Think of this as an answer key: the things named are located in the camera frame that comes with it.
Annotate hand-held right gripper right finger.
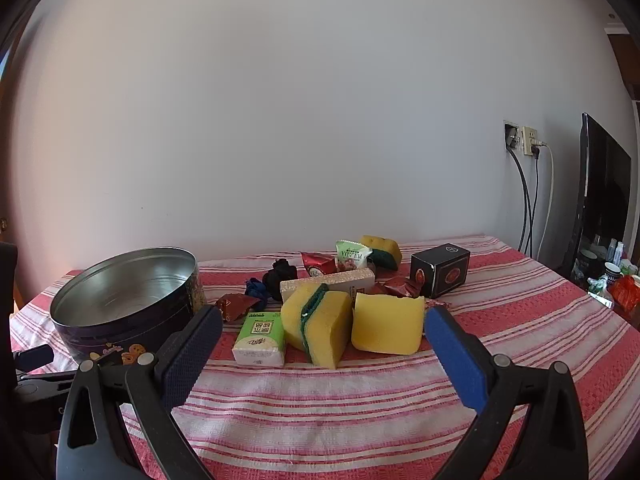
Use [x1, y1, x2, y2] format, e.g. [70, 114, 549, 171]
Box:
[424, 306, 590, 480]

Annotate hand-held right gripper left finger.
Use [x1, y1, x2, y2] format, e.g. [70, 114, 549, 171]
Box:
[56, 304, 223, 480]

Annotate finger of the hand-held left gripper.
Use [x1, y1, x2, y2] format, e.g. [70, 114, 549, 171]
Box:
[14, 344, 55, 374]
[15, 369, 83, 397]

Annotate green white tissue pack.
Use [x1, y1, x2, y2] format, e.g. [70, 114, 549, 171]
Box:
[231, 311, 287, 367]

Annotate round dark metal tin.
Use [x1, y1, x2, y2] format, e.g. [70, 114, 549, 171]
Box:
[50, 246, 207, 367]

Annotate brown red snack packet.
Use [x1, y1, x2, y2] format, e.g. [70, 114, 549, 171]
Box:
[216, 292, 262, 322]

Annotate black box with red emblem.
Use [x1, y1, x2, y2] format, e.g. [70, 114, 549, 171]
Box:
[410, 243, 471, 299]

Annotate black scrunchie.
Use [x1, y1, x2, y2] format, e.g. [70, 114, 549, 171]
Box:
[262, 258, 298, 302]

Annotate red white striped tablecloth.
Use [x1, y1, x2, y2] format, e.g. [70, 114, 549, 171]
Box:
[9, 233, 640, 480]

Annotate long beige patterned box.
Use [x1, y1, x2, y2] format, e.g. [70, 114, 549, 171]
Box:
[280, 267, 376, 306]

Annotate green white snack packet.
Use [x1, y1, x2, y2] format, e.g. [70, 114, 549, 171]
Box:
[335, 240, 373, 273]

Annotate black mug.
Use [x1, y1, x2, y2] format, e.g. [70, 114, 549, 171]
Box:
[574, 250, 602, 282]

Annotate red plastic bag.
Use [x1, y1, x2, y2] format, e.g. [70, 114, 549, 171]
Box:
[611, 275, 640, 309]

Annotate black flat screen monitor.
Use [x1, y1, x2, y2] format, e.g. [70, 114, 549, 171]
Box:
[562, 112, 634, 281]

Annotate grey cable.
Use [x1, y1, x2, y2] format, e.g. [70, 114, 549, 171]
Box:
[509, 147, 532, 257]

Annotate black cable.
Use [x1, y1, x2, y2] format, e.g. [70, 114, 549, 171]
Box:
[531, 147, 542, 259]

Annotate white cable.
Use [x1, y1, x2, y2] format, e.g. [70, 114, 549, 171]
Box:
[536, 142, 555, 261]

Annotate white wall socket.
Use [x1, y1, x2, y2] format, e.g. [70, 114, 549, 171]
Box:
[520, 125, 541, 157]

